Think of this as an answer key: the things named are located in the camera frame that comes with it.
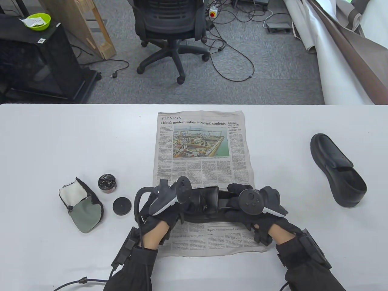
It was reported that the white polishing cloth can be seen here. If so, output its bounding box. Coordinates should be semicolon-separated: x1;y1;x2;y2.
59;177;104;234

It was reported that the grey floor box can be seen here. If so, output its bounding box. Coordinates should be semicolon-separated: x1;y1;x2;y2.
266;22;292;34

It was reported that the person's left hand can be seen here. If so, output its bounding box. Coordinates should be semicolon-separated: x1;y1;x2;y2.
142;200;194;245

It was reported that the person's right forearm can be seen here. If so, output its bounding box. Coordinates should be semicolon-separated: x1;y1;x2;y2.
268;224;349;291

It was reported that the black device box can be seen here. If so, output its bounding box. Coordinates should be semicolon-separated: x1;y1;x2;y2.
232;0;269;9

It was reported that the black right wrist sensor module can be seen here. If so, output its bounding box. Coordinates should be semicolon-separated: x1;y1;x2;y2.
300;229;332;269

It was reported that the white packet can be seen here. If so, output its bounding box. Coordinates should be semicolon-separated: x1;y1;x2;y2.
19;17;45;28

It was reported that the black wrist sensor module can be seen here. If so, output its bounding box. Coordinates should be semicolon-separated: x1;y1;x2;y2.
300;229;332;269
111;227;143;267

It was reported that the wooden frame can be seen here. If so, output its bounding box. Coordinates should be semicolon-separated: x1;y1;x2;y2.
39;0;117;60

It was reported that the black cable with plug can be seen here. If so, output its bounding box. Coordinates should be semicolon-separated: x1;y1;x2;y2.
79;59;130;79

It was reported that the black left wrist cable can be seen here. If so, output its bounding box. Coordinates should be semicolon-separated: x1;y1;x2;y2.
52;265;117;291

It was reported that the person's right hand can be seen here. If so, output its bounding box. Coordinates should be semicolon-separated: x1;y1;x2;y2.
226;183;303;246

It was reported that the person's left forearm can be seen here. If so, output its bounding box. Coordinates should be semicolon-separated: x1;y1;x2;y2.
103;221;170;291

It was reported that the black round plastic lid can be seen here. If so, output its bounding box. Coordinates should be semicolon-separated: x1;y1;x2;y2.
112;197;132;216

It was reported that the black leather shoe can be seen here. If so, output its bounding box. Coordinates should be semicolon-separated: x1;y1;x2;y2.
182;186;252;225
310;133;368;208

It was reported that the black mesh office chair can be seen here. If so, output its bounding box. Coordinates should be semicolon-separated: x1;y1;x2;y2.
127;0;210;85

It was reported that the white and brown rolled sheet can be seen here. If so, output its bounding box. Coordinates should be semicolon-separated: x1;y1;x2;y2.
283;0;388;105

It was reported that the long black floor cable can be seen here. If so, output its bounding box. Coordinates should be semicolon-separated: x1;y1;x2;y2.
206;18;255;82

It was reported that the black shoe polish tin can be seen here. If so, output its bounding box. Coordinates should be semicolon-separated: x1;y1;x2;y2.
98;173;118;193

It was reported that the green plastic bowl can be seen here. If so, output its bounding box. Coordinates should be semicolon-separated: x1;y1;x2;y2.
24;13;51;31

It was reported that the black cabinet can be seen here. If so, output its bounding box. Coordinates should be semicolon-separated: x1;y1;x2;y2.
0;14;102;103

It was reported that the black left wrist sensor module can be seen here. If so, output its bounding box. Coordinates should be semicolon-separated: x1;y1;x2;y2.
111;227;143;267

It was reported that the grey hand controller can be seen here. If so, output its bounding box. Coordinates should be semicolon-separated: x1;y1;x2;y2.
238;186;288;217
133;176;193;225

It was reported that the printed newspaper sheet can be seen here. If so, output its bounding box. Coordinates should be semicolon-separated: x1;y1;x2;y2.
152;111;269;258

